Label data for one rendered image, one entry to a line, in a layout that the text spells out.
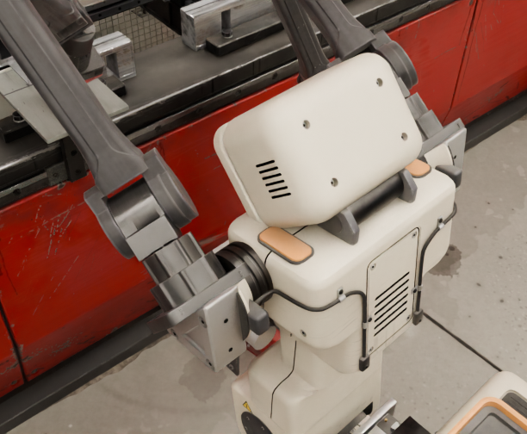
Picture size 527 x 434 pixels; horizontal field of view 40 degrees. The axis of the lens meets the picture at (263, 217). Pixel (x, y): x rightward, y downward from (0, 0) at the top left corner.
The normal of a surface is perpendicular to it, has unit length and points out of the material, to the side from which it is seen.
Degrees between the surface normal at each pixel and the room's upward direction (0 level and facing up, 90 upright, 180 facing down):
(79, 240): 90
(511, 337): 0
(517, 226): 0
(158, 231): 47
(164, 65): 0
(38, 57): 62
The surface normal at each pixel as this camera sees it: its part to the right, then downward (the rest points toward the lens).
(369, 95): 0.51, -0.09
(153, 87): 0.02, -0.71
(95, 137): 0.15, 0.28
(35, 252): 0.64, 0.55
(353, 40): -0.17, -0.26
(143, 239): -0.01, 0.02
